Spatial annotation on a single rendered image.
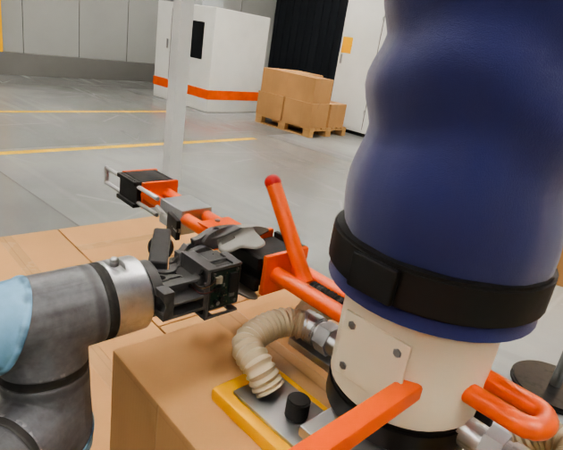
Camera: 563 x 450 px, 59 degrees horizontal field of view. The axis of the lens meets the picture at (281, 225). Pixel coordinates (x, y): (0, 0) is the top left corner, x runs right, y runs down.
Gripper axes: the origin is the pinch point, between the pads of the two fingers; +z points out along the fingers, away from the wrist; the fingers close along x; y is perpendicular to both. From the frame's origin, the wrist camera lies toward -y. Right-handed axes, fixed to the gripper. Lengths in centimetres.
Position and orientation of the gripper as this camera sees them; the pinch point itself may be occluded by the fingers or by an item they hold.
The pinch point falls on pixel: (256, 253)
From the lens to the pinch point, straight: 74.6
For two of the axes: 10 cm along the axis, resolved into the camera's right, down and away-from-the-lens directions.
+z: 7.3, -1.5, 6.7
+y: 6.7, 3.4, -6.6
